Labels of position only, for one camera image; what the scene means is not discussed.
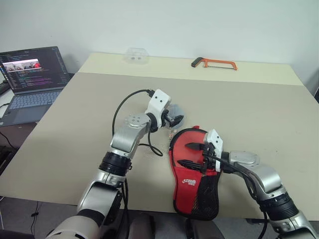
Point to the orange hacksaw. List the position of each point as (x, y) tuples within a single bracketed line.
[(219, 62)]

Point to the black and red paddle case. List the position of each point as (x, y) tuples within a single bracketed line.
[(189, 196)]

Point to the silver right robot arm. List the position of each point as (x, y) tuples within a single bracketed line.
[(264, 176)]

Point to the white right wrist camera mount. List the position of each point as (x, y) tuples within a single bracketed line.
[(214, 139)]

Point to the grey laptop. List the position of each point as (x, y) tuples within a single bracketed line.
[(32, 74)]

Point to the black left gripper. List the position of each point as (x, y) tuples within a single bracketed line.
[(168, 119)]

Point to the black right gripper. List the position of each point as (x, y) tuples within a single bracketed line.
[(209, 155)]

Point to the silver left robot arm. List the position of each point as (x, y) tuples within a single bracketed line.
[(127, 139)]

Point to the red ping pong paddle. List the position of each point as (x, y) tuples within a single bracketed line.
[(183, 153)]

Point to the brown side desk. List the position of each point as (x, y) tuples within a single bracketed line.
[(15, 133)]

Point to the clear plastic box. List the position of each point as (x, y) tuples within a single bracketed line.
[(135, 56)]

